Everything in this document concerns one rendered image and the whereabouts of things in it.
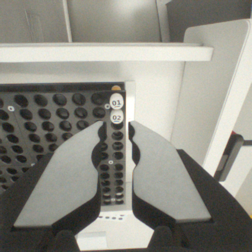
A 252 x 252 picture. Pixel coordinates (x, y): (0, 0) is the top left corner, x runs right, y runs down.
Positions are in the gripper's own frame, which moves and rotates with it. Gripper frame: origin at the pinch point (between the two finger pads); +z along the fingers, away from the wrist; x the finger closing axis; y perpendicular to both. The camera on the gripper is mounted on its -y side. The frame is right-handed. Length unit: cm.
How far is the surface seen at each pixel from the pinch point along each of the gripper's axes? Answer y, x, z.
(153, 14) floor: -18, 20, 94
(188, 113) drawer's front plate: 2.3, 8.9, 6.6
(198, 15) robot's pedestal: -14, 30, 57
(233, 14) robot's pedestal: -12, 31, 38
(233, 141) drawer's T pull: 4.2, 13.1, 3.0
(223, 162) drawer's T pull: 7.3, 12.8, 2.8
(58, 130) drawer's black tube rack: 2.5, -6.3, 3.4
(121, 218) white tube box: 39.1, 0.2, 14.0
